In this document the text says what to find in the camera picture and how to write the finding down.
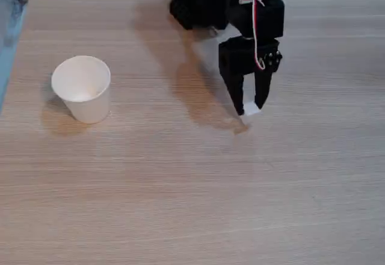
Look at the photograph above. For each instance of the white cube block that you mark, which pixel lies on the white cube block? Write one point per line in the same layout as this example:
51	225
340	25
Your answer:
251	109

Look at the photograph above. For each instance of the white paper cup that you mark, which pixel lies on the white paper cup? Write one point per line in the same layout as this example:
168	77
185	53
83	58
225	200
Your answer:
87	105

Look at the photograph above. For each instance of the person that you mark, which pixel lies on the person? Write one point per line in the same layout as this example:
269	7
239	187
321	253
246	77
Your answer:
12	9

